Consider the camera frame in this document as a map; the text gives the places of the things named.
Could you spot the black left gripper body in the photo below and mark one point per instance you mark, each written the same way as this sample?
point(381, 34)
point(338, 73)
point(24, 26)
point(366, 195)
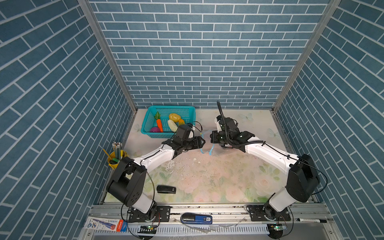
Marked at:
point(189, 144)

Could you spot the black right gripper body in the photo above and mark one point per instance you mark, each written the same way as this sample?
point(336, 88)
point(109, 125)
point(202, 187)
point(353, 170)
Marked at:
point(219, 137)

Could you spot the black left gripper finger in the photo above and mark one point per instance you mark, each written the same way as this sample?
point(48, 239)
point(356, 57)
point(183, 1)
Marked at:
point(200, 146)
point(201, 140)

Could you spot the clear zip top bag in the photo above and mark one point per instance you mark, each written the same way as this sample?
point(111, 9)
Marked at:
point(216, 150)

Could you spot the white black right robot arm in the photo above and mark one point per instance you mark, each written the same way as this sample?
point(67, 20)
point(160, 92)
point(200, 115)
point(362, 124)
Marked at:
point(302, 177)

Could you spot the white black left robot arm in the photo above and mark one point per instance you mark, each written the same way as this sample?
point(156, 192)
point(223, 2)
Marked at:
point(128, 179)

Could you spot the white toy daikon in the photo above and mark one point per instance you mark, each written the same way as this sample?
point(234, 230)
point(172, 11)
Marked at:
point(172, 125)

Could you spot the teal plastic basket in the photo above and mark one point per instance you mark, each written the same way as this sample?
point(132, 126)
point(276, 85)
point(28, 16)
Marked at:
point(188, 114)

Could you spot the purple toy eggplant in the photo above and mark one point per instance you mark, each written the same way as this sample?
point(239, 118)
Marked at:
point(155, 130)

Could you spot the orange toy carrot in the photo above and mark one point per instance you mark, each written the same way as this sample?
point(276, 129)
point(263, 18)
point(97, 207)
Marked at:
point(158, 121)

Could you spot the black stapler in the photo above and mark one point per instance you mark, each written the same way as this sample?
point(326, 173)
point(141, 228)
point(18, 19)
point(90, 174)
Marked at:
point(163, 189)

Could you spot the yellow pen cup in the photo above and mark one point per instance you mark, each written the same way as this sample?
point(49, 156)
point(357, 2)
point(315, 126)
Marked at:
point(116, 155)

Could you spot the blue black box cutter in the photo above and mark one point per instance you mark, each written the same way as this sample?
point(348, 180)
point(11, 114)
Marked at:
point(199, 219)

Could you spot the red blue pencil box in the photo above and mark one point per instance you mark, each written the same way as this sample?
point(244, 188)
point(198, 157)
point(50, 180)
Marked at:
point(113, 225)

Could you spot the black marker pen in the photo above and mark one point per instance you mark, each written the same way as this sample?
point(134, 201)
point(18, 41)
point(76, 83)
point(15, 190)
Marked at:
point(304, 220)

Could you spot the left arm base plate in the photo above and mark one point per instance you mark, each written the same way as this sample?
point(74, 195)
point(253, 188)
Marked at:
point(160, 214)

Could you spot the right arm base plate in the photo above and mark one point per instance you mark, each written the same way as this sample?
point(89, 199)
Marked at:
point(260, 213)

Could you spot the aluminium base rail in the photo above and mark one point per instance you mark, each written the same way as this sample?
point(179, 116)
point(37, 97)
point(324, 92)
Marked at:
point(230, 221)

